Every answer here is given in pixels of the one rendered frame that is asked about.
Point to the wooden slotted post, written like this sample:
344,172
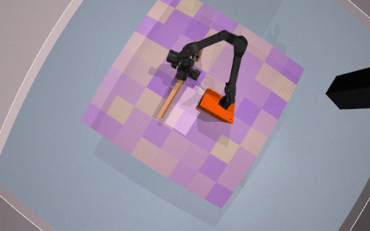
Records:
197,55

